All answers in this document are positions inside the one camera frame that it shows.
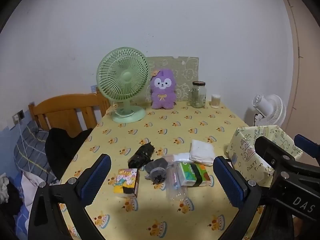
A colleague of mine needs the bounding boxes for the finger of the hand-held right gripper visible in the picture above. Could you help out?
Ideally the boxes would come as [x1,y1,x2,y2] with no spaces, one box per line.
[294,134,320,163]
[254,136,293,183]

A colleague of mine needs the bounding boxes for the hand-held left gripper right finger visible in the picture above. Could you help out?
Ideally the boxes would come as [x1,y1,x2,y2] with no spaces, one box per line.
[213,156,294,240]

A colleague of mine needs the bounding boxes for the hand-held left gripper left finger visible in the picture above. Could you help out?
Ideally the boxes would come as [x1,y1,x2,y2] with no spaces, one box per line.
[28,154,112,240]

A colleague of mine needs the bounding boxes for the yellow printed paper-wrapped box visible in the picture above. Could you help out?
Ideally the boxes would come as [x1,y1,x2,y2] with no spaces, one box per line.
[226,125,303,188]

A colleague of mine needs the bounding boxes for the colourful cartoon printed box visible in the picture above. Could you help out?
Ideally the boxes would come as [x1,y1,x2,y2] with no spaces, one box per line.
[113,168,140,198]

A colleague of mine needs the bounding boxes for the green and orange tissue pack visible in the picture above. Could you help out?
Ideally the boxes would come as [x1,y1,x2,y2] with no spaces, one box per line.
[178,162,211,187]

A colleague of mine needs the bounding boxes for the white cloth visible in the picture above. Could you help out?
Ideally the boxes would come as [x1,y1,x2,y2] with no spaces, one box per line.
[189,139,215,166]

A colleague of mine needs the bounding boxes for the black plastic-wrapped bundle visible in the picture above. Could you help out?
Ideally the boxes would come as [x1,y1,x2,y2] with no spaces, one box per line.
[128,142,155,169]

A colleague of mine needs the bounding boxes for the clear plastic bag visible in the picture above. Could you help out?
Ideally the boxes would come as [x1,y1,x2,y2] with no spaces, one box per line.
[165,164,190,203]

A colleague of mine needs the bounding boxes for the grey sock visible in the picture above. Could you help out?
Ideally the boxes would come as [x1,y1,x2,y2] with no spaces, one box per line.
[144,158,168,183]

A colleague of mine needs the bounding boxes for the white standing fan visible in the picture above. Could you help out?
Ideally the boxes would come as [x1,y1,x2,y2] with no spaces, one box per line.
[251,94,287,127]

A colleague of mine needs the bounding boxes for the black cloth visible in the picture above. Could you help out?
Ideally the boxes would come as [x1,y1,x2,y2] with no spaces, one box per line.
[45,127,93,180]

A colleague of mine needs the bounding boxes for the white garment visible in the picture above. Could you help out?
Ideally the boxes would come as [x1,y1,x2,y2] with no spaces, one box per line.
[21,171,54,198]

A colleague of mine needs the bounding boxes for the grey plaid pillow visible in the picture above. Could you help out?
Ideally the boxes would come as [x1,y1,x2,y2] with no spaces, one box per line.
[14,120,59,184]

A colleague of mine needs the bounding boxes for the wooden headboard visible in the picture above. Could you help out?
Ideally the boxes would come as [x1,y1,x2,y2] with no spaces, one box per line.
[28,93,110,138]

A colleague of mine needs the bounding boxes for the blue bed sheet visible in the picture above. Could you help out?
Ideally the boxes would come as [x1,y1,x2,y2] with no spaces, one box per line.
[10,175,34,234]

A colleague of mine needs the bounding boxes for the dark garment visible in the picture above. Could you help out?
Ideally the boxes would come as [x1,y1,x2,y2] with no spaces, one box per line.
[0,182,23,215]

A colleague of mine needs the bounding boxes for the glass jar with dark lid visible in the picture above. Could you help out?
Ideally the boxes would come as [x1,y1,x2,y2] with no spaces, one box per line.
[190,81,207,108]

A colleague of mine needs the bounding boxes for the green desk fan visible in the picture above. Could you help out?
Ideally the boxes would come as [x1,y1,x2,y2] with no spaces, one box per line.
[97,47,150,123]

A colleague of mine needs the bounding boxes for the purple plush toy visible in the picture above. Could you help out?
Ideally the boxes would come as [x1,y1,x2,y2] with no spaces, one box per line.
[150,69,178,110]

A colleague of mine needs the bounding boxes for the green cartoon printed board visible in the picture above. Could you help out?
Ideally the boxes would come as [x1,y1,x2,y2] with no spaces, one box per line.
[140,56,200,105]

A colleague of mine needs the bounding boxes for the beige door frame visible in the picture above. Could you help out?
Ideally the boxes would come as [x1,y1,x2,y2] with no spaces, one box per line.
[279,0,320,160]

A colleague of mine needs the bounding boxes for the white fan power cord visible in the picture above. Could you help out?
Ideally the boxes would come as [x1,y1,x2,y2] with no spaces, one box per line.
[113,103,136,117]

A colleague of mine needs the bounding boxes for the white charging cable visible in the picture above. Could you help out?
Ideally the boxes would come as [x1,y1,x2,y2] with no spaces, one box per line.
[18,122,34,174]

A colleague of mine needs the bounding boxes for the wall outlet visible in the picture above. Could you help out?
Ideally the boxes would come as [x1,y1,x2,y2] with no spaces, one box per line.
[12,110,25,125]

